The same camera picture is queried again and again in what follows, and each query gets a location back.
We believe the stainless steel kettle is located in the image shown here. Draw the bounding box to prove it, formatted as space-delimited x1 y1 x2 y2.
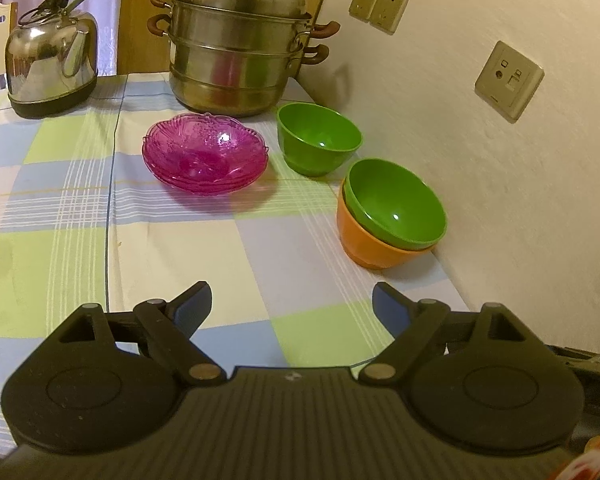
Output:
5 0 110 120

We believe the beige network wall plate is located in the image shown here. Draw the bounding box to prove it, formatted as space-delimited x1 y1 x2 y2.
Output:
474 40 546 122

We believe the pink glass plate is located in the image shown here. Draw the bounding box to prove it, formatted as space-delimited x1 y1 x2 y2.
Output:
150 152 269 196
141 112 270 186

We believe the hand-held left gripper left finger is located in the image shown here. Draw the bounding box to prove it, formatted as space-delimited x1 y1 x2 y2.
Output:
55 281 227 387

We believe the red white object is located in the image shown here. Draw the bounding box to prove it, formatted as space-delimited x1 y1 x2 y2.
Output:
555 435 600 480

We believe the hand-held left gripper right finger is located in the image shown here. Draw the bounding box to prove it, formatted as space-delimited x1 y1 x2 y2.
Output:
358 281 536 387

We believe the orange plastic bowl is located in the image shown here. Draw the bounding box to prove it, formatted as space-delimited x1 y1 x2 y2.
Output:
336 182 438 270

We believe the checked tablecloth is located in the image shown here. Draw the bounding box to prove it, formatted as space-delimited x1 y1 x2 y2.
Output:
0 72 472 461

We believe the stainless steel steamer pot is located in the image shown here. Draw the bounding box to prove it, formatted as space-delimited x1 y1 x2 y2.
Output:
147 0 342 117

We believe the green plastic bowl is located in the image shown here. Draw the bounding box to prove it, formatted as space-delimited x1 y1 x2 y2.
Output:
276 102 364 177
343 158 448 250

